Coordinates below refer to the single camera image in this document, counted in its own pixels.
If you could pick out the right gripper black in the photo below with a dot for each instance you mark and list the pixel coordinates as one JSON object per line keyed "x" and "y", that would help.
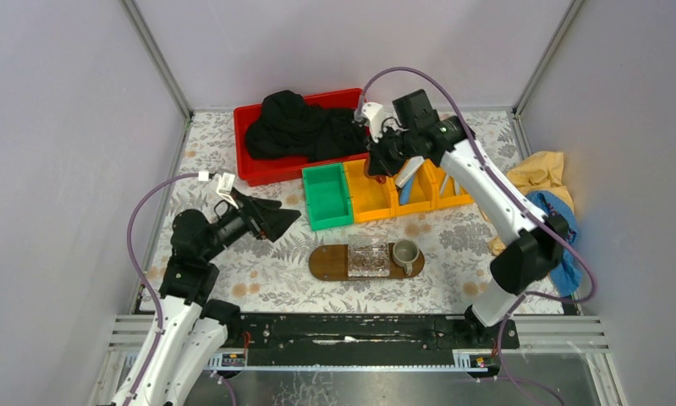
{"x": 379, "y": 164}

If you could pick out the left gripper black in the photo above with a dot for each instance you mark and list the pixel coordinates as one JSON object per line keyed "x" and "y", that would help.
{"x": 252, "y": 216}

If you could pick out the grey cup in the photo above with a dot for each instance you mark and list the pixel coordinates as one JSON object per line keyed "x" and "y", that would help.
{"x": 405, "y": 254}

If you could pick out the clear textured glass holder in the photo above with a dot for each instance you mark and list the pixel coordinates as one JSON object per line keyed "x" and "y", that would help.
{"x": 368, "y": 261}

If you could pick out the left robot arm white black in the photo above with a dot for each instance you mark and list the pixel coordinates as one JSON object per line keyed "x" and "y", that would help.
{"x": 189, "y": 326}

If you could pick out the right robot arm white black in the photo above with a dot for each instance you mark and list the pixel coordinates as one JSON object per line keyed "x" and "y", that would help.
{"x": 533, "y": 238}

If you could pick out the white toothpaste tube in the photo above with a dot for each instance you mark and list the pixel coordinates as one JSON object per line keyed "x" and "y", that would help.
{"x": 408, "y": 171}

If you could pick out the blue toothpaste tube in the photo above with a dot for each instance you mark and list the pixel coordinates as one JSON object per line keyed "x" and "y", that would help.
{"x": 405, "y": 192}

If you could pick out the yellow bin with toothpaste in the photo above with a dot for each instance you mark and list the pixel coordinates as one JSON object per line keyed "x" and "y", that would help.
{"x": 422, "y": 195}

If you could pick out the brown wooden oval tray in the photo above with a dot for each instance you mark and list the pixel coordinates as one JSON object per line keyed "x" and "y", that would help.
{"x": 329, "y": 263}

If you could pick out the red plastic bin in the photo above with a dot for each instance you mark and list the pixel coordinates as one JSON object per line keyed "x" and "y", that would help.
{"x": 261, "y": 172}

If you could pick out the green plastic bin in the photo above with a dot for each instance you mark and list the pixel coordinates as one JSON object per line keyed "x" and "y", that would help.
{"x": 327, "y": 196}

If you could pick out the black cloth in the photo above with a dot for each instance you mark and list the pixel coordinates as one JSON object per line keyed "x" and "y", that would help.
{"x": 289, "y": 126}

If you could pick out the yellow cloth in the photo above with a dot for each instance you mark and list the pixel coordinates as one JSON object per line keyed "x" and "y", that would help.
{"x": 540, "y": 179}

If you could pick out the blue cloth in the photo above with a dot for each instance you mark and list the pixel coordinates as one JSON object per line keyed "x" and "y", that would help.
{"x": 567, "y": 276}

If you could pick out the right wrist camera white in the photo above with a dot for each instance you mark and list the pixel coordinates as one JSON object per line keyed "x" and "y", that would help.
{"x": 371, "y": 116}

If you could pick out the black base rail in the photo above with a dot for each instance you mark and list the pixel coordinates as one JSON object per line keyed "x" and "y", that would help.
{"x": 363, "y": 340}

